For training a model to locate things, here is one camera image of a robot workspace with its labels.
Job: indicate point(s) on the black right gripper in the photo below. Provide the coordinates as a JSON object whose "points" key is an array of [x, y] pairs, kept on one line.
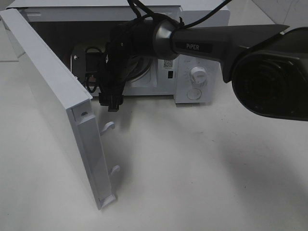
{"points": [[111, 77]]}

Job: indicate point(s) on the round white door button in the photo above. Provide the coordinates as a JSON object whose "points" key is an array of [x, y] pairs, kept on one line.
{"points": [[194, 94]]}

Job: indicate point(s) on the white microwave knob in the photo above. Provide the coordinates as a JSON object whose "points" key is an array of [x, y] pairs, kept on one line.
{"points": [[198, 75]]}

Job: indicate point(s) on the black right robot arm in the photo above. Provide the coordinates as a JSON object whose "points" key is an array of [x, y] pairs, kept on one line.
{"points": [[267, 65]]}

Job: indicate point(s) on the glass microwave turntable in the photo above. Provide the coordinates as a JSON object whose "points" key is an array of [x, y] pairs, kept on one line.
{"points": [[139, 76]]}

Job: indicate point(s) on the warning label sticker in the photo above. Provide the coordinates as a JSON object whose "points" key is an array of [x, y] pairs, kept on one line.
{"points": [[168, 64]]}

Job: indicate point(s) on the white microwave oven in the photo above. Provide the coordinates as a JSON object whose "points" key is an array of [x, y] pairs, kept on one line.
{"points": [[63, 24]]}

